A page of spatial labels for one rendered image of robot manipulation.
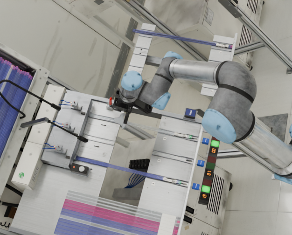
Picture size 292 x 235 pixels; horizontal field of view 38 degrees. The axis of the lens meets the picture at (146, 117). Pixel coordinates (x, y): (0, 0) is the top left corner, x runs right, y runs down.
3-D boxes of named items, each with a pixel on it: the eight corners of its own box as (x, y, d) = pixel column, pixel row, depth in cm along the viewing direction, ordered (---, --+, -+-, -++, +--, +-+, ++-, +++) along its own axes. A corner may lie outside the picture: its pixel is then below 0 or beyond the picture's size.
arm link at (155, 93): (177, 84, 159) (150, 71, 160) (163, 110, 158) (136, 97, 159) (175, 88, 167) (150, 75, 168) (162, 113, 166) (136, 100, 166)
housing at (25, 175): (70, 100, 214) (65, 86, 201) (36, 193, 195) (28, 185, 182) (55, 96, 215) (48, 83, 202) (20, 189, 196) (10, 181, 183)
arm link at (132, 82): (138, 92, 156) (118, 81, 157) (135, 103, 166) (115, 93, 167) (148, 75, 159) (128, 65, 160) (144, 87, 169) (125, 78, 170)
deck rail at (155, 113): (204, 125, 205) (205, 119, 199) (203, 128, 204) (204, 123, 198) (64, 94, 214) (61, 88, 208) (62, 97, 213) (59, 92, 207)
